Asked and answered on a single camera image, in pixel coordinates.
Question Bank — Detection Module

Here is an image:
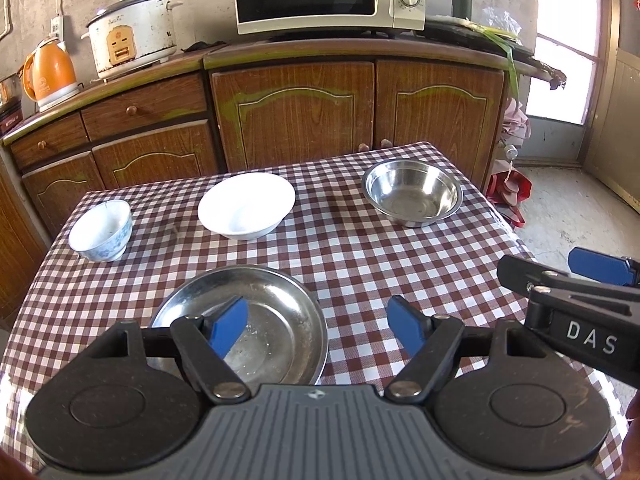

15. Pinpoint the green leek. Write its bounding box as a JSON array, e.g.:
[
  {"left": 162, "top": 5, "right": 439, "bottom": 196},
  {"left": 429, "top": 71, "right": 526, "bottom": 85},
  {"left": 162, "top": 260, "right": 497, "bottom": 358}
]
[{"left": 452, "top": 18, "right": 520, "bottom": 101}]

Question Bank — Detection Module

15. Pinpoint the blue patterned small bowl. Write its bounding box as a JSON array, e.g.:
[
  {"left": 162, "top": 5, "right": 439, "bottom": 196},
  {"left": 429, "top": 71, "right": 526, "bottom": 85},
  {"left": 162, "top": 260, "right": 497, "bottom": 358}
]
[{"left": 68, "top": 200, "right": 132, "bottom": 262}]

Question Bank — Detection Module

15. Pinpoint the white ceramic bowl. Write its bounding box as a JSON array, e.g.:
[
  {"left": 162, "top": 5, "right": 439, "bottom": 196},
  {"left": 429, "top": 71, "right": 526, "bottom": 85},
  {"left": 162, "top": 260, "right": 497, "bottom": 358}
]
[{"left": 198, "top": 172, "right": 296, "bottom": 240}]

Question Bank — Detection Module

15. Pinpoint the deep steel bowl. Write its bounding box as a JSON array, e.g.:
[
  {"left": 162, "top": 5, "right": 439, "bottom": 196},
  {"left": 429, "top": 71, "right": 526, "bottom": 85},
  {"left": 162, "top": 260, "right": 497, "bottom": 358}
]
[{"left": 361, "top": 158, "right": 463, "bottom": 228}]

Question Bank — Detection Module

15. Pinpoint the red bag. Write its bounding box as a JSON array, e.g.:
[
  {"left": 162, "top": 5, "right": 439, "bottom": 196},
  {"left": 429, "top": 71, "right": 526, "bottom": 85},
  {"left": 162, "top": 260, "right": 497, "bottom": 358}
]
[{"left": 486, "top": 169, "right": 533, "bottom": 229}]

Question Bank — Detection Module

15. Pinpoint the clear plastic bag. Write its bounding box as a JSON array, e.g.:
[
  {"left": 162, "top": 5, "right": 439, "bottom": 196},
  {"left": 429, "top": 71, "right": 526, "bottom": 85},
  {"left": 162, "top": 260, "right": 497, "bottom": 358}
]
[{"left": 480, "top": 6, "right": 522, "bottom": 38}]

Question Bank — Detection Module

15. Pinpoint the white rice cooker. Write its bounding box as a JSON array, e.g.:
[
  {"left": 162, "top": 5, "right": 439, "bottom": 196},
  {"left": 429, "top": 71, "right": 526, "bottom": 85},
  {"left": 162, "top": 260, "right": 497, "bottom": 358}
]
[{"left": 81, "top": 0, "right": 182, "bottom": 81}]

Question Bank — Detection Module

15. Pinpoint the brown wooden cabinet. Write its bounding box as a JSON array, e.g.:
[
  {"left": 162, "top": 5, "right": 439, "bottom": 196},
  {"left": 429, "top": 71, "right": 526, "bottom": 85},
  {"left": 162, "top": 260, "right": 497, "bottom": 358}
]
[{"left": 0, "top": 37, "right": 566, "bottom": 321}]

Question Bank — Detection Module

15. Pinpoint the medium steel plate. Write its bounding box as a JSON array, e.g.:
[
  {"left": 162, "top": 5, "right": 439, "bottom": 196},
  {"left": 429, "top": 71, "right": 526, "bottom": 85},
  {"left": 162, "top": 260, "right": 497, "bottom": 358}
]
[{"left": 150, "top": 266, "right": 328, "bottom": 392}]

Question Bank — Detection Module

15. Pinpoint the red white checkered tablecloth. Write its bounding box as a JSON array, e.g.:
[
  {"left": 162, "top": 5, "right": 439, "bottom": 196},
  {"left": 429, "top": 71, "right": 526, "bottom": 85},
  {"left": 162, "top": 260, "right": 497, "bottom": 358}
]
[{"left": 1, "top": 142, "right": 527, "bottom": 474}]

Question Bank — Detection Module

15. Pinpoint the pink cloth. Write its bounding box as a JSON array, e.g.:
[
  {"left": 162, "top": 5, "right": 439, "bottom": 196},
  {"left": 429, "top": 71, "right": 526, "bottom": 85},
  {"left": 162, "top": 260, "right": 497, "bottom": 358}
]
[{"left": 500, "top": 98, "right": 532, "bottom": 148}]

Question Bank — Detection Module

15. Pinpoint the orange electric kettle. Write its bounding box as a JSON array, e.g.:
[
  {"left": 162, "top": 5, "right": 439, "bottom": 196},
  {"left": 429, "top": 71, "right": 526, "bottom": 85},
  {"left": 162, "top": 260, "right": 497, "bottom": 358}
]
[{"left": 21, "top": 36, "right": 80, "bottom": 112}]

